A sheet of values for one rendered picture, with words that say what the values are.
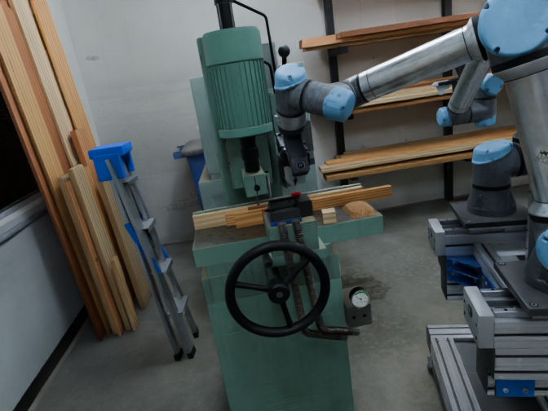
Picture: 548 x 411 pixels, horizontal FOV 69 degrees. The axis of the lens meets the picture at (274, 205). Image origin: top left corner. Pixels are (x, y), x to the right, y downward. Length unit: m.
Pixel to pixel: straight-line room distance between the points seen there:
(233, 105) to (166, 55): 2.44
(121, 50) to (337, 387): 3.03
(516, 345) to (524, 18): 0.70
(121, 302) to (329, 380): 1.52
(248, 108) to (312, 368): 0.90
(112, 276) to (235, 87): 1.66
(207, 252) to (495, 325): 0.78
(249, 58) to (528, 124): 0.74
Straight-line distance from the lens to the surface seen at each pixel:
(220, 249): 1.24
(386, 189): 1.46
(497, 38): 0.82
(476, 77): 1.56
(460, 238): 1.52
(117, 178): 2.00
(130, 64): 3.69
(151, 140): 3.70
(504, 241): 1.56
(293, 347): 1.44
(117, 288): 2.64
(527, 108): 0.85
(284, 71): 0.98
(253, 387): 1.52
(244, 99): 1.23
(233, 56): 1.22
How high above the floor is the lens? 1.36
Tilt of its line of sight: 18 degrees down
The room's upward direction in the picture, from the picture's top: 9 degrees counter-clockwise
